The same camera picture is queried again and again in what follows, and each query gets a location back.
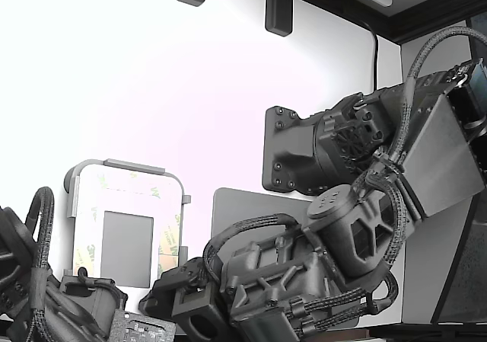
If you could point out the gray rectangular mat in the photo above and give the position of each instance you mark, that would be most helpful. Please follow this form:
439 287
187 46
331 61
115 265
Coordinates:
236 212

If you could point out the long black bracket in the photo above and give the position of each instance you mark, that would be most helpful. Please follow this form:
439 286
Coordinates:
277 10

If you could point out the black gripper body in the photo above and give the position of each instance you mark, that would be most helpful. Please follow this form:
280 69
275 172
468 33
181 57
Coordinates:
266 281
99 298

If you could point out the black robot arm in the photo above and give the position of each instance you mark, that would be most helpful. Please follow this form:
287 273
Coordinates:
437 159
15 250

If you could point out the white plate with gray window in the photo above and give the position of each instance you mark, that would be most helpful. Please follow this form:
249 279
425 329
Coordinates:
125 201

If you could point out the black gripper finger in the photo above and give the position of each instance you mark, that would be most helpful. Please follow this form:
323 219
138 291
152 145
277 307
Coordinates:
158 304

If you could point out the gray fixture frame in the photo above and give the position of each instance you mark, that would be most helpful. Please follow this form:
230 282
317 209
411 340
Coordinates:
133 165

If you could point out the dark brown furniture frame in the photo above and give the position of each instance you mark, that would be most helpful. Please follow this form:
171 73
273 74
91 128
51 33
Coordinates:
437 18

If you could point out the tan printed tape liner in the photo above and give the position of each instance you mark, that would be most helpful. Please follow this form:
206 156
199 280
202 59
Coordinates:
169 239
84 250
129 186
167 261

